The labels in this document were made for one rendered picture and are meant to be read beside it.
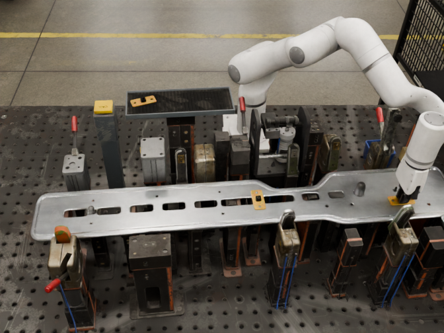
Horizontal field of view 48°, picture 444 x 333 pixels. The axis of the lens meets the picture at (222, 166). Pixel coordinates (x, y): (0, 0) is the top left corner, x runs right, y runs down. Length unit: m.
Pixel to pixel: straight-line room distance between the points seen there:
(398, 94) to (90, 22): 3.62
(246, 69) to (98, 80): 2.23
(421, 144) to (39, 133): 1.65
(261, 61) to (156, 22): 2.93
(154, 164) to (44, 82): 2.51
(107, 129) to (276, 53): 0.64
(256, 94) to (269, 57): 0.25
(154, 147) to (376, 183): 0.76
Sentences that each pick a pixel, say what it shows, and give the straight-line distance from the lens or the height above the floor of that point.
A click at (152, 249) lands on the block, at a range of 1.46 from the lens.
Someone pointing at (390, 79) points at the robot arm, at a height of 1.41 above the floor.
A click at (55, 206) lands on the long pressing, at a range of 1.66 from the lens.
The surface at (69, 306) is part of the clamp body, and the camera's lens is 1.60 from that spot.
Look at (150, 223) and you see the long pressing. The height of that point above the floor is 1.00.
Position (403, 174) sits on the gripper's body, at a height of 1.13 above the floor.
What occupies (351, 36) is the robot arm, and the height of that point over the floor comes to 1.48.
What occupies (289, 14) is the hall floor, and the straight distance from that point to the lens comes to 4.90.
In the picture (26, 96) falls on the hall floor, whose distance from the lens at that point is 3.93.
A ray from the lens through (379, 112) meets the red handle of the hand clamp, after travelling 1.83.
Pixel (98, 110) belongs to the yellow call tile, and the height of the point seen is 1.16.
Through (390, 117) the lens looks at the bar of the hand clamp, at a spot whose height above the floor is 1.19.
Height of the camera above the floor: 2.20
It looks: 44 degrees down
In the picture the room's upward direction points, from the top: 2 degrees clockwise
